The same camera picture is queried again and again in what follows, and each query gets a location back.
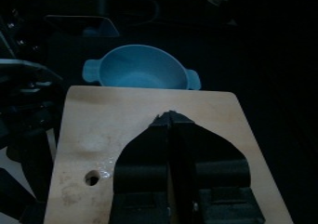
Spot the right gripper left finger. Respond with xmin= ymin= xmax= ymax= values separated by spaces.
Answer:
xmin=108 ymin=111 xmax=173 ymax=224

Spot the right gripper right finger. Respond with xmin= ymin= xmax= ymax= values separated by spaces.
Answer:
xmin=169 ymin=110 xmax=267 ymax=224

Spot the wooden drawer box frame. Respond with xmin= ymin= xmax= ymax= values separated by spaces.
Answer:
xmin=43 ymin=85 xmax=296 ymax=224

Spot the blue bowl with handles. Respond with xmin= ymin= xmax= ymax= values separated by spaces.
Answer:
xmin=80 ymin=44 xmax=203 ymax=91

